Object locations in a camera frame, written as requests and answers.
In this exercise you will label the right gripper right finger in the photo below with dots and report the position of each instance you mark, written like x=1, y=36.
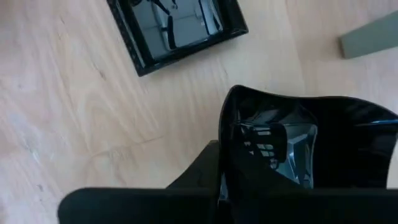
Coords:
x=248, y=177

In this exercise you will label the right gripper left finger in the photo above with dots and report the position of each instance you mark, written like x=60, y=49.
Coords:
x=202, y=168

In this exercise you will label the black wavy mini plate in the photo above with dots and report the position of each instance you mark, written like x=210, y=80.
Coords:
x=342, y=140

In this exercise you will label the black square mini plate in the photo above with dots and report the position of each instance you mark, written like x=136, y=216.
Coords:
x=177, y=31

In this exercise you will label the green perforated metal shelf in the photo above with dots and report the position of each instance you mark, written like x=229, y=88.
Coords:
x=370, y=39

